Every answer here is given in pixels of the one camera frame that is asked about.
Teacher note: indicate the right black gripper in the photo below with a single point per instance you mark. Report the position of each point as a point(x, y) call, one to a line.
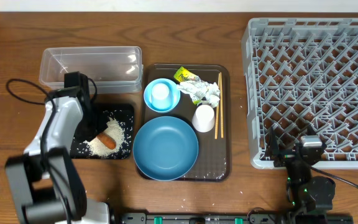
point(273, 150)

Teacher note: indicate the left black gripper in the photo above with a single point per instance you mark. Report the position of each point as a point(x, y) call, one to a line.
point(84, 135)

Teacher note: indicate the pile of white rice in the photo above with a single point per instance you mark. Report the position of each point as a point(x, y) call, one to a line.
point(97, 148)

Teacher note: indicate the orange carrot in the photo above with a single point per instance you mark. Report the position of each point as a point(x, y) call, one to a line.
point(108, 141)

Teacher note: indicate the blue plate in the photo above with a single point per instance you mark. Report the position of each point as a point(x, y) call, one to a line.
point(165, 148)

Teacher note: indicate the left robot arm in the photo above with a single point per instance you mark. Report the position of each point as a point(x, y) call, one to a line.
point(44, 182)

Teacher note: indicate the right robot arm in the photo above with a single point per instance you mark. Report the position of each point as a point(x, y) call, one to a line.
point(311, 196)

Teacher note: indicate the grey dishwasher rack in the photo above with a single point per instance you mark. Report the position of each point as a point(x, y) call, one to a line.
point(302, 73)

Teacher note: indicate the black rectangular tray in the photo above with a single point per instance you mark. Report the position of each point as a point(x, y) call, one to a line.
point(120, 121)

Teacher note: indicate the clear plastic bin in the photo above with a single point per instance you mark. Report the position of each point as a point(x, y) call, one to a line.
point(114, 69)

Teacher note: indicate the light blue small bowl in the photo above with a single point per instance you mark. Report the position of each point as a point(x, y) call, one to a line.
point(175, 93)

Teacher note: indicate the light blue cup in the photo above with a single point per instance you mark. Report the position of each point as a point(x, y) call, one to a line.
point(160, 96)

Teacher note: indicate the left wooden chopstick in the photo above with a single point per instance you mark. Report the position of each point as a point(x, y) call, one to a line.
point(217, 110)

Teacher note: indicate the wooden chopstick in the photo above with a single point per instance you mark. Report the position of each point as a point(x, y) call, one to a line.
point(217, 110)
point(221, 104)

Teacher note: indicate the white paper cup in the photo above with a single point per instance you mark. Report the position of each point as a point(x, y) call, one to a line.
point(203, 118)

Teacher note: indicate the right wooden chopstick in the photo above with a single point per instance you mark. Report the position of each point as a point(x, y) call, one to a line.
point(221, 104)

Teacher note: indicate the crumpled foil wrapper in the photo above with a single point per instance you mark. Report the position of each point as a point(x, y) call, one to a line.
point(201, 92)

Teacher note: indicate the brown serving tray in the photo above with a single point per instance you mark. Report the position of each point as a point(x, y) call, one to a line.
point(213, 162)

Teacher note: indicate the yellow snack packet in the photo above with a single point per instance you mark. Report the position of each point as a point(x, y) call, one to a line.
point(184, 75)

